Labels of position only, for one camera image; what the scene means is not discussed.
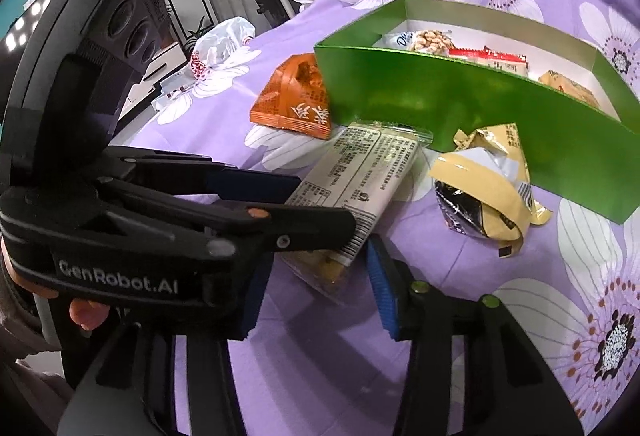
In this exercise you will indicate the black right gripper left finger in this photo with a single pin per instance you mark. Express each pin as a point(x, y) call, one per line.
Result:
point(170, 385)

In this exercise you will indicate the person's left hand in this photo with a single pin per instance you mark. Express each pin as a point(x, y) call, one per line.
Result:
point(87, 314)

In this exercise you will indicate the peanut snack packet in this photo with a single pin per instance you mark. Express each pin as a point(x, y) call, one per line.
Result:
point(431, 42)

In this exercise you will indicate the gold black snack packet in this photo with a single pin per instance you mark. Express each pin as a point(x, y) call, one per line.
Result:
point(483, 188)

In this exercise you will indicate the pale green snack packet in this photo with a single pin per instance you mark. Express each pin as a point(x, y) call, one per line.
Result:
point(516, 64)

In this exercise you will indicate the orange snack packet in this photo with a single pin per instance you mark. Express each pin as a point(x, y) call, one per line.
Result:
point(295, 99)

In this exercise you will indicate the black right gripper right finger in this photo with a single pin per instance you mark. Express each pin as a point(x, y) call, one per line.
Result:
point(508, 388)

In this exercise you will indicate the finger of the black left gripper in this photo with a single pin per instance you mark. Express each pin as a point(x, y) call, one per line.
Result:
point(233, 232)
point(182, 174)

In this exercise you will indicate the blue white snack packet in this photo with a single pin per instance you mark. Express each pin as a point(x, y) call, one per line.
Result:
point(396, 40)

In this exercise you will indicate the green cardboard box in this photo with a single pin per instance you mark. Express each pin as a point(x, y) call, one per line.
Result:
point(586, 155)

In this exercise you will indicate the purple floral tablecloth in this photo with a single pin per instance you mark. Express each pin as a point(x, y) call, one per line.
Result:
point(313, 367)

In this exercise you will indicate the clear long biscuit packet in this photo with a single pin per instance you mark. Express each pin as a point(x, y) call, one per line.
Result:
point(368, 166)

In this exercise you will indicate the yellow orange cracker packet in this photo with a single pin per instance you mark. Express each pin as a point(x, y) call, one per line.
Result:
point(568, 87)

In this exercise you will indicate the white plastic bag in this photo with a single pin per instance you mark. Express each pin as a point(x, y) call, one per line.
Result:
point(218, 58)

